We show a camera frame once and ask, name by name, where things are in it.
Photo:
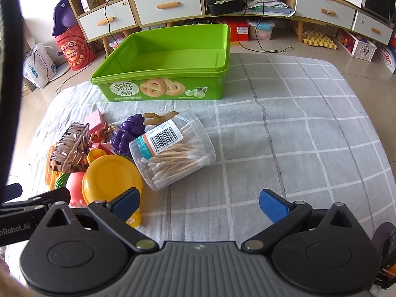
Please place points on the purple toy grapes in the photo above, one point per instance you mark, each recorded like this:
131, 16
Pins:
123, 139

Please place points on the pile of folded cloths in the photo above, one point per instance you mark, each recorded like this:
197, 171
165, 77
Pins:
266, 1

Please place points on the yellow egg carton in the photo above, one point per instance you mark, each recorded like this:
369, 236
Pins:
320, 41

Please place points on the pink toy pig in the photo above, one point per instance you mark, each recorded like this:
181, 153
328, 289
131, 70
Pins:
75, 188

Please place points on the black case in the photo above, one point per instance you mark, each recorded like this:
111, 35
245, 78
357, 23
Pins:
224, 1

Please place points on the clear storage box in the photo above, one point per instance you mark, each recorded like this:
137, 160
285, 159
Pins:
261, 31

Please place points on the clear cotton swab jar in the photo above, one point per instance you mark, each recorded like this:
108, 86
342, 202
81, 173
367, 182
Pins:
173, 161

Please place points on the pink rectangular block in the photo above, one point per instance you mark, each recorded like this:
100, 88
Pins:
94, 119

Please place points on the person's left forearm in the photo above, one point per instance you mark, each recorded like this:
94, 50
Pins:
9, 280

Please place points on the grey checked cloth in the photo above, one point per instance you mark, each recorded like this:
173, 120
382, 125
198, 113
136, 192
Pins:
278, 130

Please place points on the wooden cabinet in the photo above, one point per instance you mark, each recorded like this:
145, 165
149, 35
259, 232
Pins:
106, 45

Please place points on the green plastic box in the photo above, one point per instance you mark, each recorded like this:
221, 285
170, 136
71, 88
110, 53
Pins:
130, 92

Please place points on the dark round object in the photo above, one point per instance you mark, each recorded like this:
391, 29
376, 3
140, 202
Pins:
383, 238

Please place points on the small white carton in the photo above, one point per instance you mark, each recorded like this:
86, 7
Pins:
89, 1

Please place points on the green toy piece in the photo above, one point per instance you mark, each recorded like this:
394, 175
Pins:
62, 181

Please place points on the white printed box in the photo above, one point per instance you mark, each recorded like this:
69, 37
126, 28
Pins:
362, 48

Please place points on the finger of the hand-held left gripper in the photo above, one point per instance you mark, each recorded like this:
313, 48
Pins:
52, 195

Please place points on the white shopping bag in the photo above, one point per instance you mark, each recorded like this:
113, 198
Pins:
38, 68

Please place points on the brown hair claw clip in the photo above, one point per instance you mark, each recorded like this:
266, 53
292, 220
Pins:
66, 157

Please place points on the red printed bucket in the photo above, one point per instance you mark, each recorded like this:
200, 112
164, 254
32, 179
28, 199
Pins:
74, 52

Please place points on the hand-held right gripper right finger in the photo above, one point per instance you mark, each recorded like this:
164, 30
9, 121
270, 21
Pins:
272, 205

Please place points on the orange toy slices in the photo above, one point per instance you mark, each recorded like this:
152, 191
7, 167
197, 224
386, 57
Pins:
49, 167

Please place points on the red printed box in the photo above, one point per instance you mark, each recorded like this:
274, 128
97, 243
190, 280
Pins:
388, 58

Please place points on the amber rubber hand toy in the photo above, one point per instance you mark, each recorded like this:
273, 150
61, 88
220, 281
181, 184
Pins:
151, 118

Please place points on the yellow toy plate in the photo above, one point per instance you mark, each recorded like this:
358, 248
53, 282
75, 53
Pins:
108, 179

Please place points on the orange cartoon figurine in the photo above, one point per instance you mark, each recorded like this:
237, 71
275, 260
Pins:
99, 134

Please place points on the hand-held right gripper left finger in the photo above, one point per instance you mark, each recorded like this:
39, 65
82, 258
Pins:
126, 202

